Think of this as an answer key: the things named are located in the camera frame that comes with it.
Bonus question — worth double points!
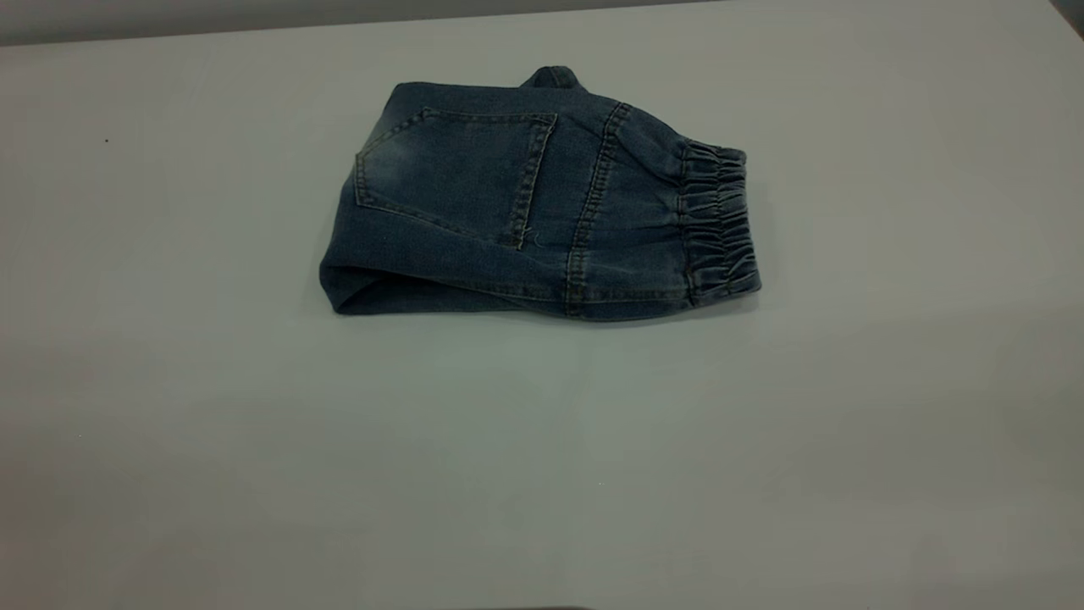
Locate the blue denim shorts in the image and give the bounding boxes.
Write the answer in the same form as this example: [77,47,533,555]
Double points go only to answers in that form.
[318,66,763,323]

